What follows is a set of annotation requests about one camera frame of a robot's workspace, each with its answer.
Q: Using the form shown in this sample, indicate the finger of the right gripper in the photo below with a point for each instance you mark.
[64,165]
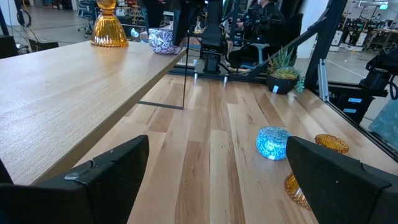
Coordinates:
[158,12]
[183,18]

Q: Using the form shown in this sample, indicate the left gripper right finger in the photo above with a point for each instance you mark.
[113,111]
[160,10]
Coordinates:
[342,193]

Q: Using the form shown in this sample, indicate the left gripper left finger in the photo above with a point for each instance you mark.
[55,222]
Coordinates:
[93,199]

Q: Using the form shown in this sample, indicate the purple patterned candle tin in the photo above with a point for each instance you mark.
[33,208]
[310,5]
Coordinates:
[161,40]

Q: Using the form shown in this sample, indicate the amber glass candlestick holder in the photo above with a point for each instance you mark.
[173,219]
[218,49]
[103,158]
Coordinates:
[109,28]
[332,143]

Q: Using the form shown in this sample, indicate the teal patterned candle tin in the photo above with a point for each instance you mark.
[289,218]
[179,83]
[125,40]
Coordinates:
[272,143]

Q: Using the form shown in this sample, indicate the clear glass bottle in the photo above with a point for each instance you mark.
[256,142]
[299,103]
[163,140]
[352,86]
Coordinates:
[197,28]

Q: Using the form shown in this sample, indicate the teal patterned cushion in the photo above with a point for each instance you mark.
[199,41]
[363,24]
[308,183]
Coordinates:
[387,124]

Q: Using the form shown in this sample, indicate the person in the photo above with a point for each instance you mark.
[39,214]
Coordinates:
[267,18]

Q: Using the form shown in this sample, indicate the black box with blue labels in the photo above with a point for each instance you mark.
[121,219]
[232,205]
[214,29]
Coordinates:
[351,109]

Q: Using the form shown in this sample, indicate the black office chair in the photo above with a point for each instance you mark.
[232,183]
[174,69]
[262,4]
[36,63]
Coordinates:
[292,28]

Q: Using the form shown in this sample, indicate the succulent in black pot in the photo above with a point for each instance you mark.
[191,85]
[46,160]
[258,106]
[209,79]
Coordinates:
[281,84]

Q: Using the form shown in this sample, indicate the black case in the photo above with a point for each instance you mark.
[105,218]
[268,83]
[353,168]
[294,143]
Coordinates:
[43,46]
[7,46]

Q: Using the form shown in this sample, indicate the green ceiling sign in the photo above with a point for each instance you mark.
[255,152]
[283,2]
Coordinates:
[384,6]

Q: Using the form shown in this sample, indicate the wooden shelf with black frame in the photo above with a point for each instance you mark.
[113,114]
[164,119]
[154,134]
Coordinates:
[62,93]

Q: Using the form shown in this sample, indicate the silver metal bracket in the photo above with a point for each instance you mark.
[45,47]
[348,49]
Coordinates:
[323,81]

